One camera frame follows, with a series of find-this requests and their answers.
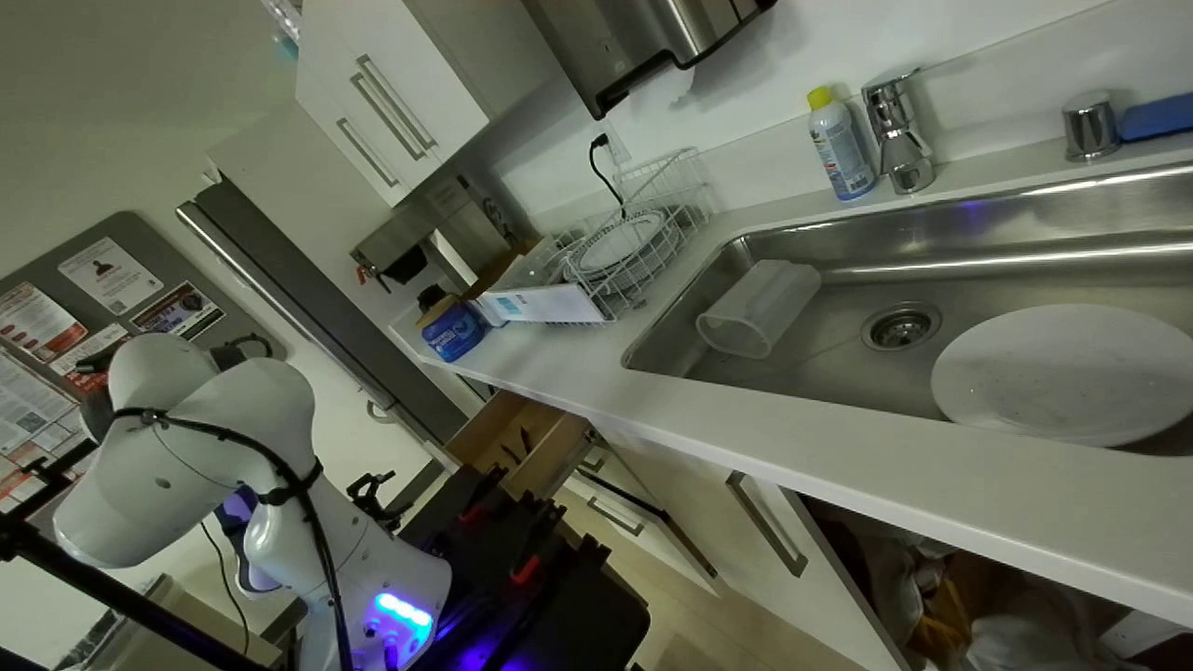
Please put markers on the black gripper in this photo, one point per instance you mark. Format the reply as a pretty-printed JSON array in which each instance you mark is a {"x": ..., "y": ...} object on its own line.
[{"x": 377, "y": 508}]

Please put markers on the white drawer with wooden interior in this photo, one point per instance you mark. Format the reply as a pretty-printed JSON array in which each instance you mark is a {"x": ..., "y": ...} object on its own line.
[{"x": 514, "y": 439}]

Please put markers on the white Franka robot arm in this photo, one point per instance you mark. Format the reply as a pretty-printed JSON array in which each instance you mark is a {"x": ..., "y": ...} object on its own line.
[{"x": 161, "y": 469}]

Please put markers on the blue Maxwell House coffee can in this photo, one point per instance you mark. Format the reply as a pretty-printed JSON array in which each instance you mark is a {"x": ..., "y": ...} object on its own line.
[{"x": 456, "y": 334}]

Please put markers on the dark grey tall panel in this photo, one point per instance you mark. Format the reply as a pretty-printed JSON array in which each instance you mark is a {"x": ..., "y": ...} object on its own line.
[{"x": 320, "y": 316}]

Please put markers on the grey coffee machine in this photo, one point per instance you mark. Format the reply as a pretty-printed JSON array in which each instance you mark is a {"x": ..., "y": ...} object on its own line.
[{"x": 422, "y": 256}]

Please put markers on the white box with blue label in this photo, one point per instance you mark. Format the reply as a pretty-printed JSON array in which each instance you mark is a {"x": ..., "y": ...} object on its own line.
[{"x": 535, "y": 302}]

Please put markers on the small dark framed notice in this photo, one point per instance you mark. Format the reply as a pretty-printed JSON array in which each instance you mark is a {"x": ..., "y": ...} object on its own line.
[{"x": 176, "y": 309}]

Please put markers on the white lower cabinet door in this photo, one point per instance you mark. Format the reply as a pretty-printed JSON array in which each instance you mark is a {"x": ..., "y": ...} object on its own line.
[{"x": 696, "y": 544}]

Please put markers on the white cabinet door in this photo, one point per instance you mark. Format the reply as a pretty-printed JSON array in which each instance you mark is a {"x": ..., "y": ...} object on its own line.
[
  {"x": 374, "y": 144},
  {"x": 442, "y": 114},
  {"x": 696, "y": 544}
]

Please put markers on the white sign black figure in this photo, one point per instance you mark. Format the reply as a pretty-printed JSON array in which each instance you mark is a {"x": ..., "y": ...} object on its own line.
[{"x": 113, "y": 275}]

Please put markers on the white upper cabinet door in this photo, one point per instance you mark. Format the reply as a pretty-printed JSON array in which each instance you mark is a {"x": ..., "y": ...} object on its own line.
[
  {"x": 374, "y": 144},
  {"x": 442, "y": 114}
]

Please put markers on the translucent cup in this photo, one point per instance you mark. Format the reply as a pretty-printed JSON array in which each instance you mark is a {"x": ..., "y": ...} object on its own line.
[{"x": 758, "y": 309}]

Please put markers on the translucent bluish bottle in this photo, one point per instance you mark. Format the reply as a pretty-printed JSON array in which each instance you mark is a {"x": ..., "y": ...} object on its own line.
[{"x": 280, "y": 26}]

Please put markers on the steel paper towel dispenser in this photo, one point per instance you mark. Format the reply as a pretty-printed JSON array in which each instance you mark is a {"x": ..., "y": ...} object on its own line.
[{"x": 620, "y": 42}]

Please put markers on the stainless steel sink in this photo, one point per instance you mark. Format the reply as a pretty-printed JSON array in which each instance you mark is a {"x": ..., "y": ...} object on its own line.
[{"x": 845, "y": 283}]

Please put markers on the soap bottle with yellow cap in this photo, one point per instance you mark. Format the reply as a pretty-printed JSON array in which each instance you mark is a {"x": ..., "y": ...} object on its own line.
[{"x": 845, "y": 150}]

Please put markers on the brown paper bag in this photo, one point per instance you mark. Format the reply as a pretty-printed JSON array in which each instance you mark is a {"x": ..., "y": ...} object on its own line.
[{"x": 950, "y": 607}]

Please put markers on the chrome faucet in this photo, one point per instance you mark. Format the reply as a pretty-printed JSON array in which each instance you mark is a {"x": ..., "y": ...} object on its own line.
[{"x": 898, "y": 135}]

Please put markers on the white plastic bag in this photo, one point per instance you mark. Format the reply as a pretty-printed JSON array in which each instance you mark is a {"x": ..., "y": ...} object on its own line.
[{"x": 1045, "y": 633}]

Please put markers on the white round plate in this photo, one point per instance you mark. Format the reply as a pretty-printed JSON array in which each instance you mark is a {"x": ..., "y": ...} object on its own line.
[{"x": 1066, "y": 374}]

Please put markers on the steel sponge holder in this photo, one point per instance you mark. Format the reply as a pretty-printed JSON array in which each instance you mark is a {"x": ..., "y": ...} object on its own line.
[{"x": 1088, "y": 126}]

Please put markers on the blue sponge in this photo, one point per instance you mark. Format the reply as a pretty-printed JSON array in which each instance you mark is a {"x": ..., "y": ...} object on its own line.
[{"x": 1157, "y": 114}]

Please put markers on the black camera stand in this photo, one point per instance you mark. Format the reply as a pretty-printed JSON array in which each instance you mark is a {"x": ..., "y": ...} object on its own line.
[{"x": 125, "y": 598}]

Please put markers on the red and white wall poster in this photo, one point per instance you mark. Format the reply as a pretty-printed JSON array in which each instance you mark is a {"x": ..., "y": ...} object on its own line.
[{"x": 39, "y": 423}]

